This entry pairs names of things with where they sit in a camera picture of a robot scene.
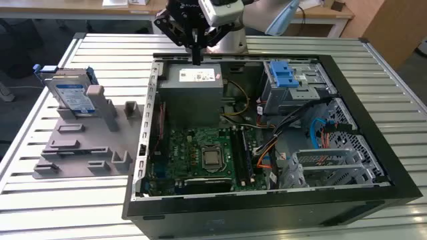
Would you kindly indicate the white labelled box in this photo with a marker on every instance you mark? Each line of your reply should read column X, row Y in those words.
column 137, row 2

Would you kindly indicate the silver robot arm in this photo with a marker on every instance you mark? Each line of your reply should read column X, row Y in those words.
column 233, row 40

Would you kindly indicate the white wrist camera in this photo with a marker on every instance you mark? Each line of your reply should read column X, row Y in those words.
column 223, row 12

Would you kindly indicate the grey metal drive cage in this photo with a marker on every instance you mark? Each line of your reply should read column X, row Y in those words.
column 300, row 93

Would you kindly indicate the black office chair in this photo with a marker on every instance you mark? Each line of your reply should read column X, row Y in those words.
column 20, row 45

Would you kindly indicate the small dark box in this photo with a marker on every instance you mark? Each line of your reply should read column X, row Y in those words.
column 338, row 6

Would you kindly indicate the black PC case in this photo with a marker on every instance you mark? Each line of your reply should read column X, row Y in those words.
column 233, row 215

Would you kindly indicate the grey power supply unit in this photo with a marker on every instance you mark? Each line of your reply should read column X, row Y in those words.
column 189, row 100

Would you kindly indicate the CPU socket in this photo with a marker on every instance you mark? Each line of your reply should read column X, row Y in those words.
column 213, row 147

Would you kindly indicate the blue plastic drive latch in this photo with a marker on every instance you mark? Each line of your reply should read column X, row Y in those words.
column 283, row 75

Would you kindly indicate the metal disk bay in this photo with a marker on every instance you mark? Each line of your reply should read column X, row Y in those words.
column 334, row 168

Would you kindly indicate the black RAM slot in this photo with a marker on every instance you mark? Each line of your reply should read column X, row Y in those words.
column 237, row 155
column 247, row 155

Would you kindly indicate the white cardboard box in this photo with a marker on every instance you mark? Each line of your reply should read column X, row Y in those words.
column 115, row 3

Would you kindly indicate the green motherboard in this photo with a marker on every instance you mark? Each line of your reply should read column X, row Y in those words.
column 187, row 147

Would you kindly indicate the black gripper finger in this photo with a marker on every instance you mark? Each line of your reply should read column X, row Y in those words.
column 216, row 33
column 169, row 27

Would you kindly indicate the hard disk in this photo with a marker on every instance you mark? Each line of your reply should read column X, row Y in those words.
column 71, row 95

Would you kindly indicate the black graphics card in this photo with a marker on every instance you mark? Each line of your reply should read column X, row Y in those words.
column 207, row 186

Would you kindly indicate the grey parts rack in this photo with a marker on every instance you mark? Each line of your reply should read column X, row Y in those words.
column 96, row 145

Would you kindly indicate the white desk foot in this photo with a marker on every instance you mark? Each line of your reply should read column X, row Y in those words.
column 7, row 93

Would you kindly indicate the silver CPU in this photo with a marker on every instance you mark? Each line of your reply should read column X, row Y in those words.
column 211, row 158

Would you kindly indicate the wooden cabinet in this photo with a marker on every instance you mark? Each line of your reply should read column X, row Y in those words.
column 394, row 25

